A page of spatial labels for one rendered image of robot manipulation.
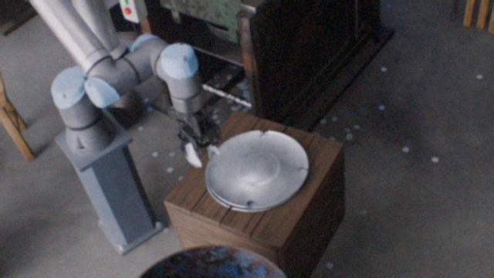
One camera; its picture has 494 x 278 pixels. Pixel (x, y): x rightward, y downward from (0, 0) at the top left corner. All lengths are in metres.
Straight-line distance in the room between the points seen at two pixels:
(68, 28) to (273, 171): 0.71
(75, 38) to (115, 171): 0.58
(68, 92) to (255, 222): 0.62
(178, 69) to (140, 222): 0.85
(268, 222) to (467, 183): 0.84
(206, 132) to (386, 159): 0.96
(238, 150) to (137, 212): 0.43
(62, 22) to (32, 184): 1.16
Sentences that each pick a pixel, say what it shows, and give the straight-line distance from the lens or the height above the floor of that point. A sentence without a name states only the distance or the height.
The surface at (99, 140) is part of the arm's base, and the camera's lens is 1.79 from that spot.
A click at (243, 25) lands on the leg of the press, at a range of 1.89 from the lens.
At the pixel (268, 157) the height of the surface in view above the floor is 0.37.
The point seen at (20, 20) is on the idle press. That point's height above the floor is 0.03.
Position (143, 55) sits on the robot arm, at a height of 0.86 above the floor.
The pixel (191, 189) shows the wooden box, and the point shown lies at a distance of 1.76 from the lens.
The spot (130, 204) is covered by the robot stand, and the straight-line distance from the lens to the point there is 1.98.
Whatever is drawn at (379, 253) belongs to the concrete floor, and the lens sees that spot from 2.00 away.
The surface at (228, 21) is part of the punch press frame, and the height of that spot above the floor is 0.53.
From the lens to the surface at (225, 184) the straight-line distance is 1.73.
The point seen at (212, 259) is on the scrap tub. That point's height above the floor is 0.43.
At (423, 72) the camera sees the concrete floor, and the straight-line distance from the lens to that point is 2.61.
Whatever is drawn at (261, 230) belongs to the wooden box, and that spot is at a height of 0.35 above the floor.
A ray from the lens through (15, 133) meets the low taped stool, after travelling 2.49.
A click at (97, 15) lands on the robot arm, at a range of 1.65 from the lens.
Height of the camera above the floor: 1.67
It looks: 45 degrees down
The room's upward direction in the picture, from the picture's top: 11 degrees counter-clockwise
